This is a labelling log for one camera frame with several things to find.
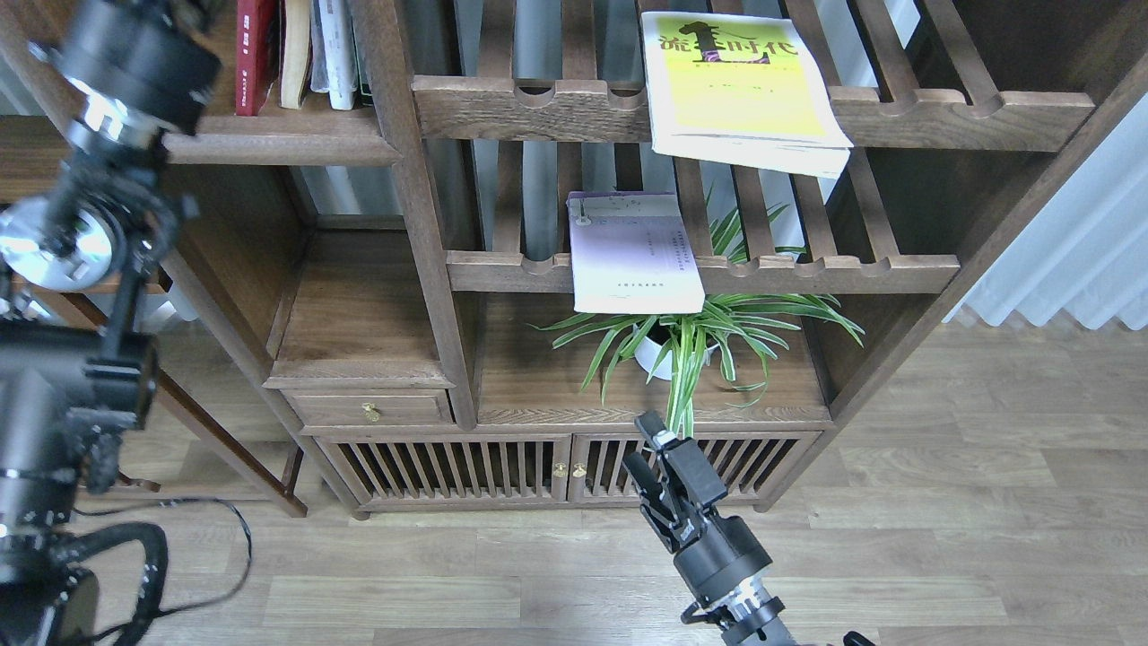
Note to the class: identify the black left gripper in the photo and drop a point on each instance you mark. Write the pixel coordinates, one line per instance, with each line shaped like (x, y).
(141, 54)

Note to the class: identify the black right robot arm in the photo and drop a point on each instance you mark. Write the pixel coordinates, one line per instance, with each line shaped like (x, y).
(752, 619)

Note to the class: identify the yellow cover book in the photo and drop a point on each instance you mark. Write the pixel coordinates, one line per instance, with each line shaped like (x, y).
(739, 90)

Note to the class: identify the red cover book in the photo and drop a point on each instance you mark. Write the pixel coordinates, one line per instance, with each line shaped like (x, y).
(256, 30)

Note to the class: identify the tan spine upright book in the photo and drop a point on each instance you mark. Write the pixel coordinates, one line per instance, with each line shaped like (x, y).
(295, 18)

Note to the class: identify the white curtain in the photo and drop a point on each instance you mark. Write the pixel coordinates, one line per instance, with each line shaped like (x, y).
(1083, 258)

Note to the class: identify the green spine upright book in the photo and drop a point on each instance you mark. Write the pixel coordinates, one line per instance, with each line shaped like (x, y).
(363, 79)

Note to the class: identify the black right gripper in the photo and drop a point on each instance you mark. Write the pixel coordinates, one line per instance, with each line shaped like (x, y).
(716, 557)

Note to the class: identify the pale purple book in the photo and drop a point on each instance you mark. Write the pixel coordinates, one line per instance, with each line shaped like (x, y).
(630, 254)

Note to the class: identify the white plant pot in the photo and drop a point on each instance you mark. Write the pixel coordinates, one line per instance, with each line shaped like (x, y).
(656, 357)

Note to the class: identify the brass drawer knob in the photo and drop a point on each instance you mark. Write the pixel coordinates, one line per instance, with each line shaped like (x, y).
(371, 413)

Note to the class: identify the green spider plant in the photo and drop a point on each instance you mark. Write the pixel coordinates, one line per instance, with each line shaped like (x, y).
(745, 325)

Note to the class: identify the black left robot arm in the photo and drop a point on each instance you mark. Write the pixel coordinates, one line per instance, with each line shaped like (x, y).
(60, 588)

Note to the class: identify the dark wooden bookshelf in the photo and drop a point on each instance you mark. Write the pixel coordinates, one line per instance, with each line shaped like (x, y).
(380, 254)

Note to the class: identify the wooden side shelf unit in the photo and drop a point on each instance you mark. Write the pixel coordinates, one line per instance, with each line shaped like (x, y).
(70, 394)

